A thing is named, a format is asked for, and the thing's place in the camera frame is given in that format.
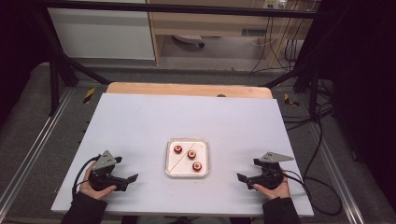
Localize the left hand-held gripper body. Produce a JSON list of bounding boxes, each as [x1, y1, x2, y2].
[[88, 149, 129, 192]]

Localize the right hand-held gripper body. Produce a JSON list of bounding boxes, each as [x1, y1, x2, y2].
[[247, 151, 295, 191]]

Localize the thin wooden skewer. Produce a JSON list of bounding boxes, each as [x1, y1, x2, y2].
[[167, 142, 197, 174]]

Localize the white square tray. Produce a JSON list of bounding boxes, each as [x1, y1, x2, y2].
[[164, 137, 210, 178]]

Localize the person's left hand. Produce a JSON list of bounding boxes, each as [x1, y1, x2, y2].
[[78, 161, 118, 201]]

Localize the person's right hand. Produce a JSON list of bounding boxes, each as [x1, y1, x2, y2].
[[252, 169, 291, 201]]

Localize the wooden table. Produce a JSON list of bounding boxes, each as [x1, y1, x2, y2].
[[106, 81, 275, 100]]

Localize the black curtain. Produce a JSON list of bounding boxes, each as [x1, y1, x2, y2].
[[317, 0, 396, 213], [0, 0, 52, 125]]

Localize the white cabinet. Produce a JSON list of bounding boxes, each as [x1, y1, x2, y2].
[[47, 7, 156, 61]]

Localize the white chair base leg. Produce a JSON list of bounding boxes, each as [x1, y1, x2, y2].
[[172, 34, 206, 49]]

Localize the light wooden desk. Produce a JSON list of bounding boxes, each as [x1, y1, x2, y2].
[[146, 0, 321, 68]]

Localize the white power strip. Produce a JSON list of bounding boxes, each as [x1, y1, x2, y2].
[[262, 0, 288, 9]]

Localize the left hand-held gripper cable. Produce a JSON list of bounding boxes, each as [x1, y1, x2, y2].
[[71, 155, 101, 198]]

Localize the hand-held gripper cable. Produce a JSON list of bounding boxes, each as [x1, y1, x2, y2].
[[71, 155, 101, 198], [281, 169, 344, 217]]

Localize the right hand-held gripper cable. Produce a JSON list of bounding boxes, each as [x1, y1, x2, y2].
[[281, 169, 344, 217]]

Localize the aluminium floor rail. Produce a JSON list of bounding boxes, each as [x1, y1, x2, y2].
[[306, 122, 366, 224], [0, 88, 75, 207]]

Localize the bundle of black floor cables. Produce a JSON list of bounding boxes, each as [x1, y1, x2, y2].
[[281, 77, 336, 133]]

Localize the cables under desk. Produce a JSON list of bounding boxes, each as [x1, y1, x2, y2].
[[249, 13, 301, 75]]

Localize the black metal frame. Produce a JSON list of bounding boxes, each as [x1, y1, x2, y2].
[[32, 0, 323, 118]]

